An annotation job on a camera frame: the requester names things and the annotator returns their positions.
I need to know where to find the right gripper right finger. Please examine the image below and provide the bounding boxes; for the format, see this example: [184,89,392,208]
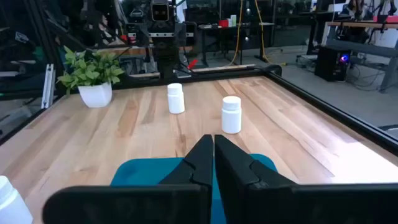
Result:
[214,134,398,224]

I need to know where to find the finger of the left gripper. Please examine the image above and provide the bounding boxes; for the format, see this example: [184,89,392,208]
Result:
[154,37,165,58]
[165,37,176,58]

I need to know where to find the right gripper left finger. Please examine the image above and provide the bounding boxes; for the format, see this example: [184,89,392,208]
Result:
[42,134,215,224]

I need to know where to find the white pill bottle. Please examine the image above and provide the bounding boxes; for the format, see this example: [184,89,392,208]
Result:
[221,95,243,135]
[0,175,34,224]
[167,82,186,115]

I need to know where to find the teal plastic basket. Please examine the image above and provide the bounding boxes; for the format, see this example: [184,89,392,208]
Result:
[109,153,278,224]

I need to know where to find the black background desk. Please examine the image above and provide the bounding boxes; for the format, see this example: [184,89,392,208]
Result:
[197,22,276,65]

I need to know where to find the green plant white pot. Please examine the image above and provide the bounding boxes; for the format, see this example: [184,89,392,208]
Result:
[56,45,126,109]

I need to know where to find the silver aluminium extrusion bar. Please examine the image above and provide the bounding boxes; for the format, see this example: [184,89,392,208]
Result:
[41,63,57,110]

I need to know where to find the black computer tower purple light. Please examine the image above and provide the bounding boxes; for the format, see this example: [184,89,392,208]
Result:
[314,46,351,82]

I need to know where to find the wooden desk grey legs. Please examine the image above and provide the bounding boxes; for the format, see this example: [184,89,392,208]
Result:
[325,20,398,93]

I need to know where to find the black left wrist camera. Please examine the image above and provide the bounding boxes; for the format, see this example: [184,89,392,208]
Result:
[150,0,170,22]

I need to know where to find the yellow hanging cable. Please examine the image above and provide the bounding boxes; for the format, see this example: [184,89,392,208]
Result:
[254,0,271,63]
[226,0,244,67]

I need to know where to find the black table frame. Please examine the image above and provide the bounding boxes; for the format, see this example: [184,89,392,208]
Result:
[0,0,398,155]

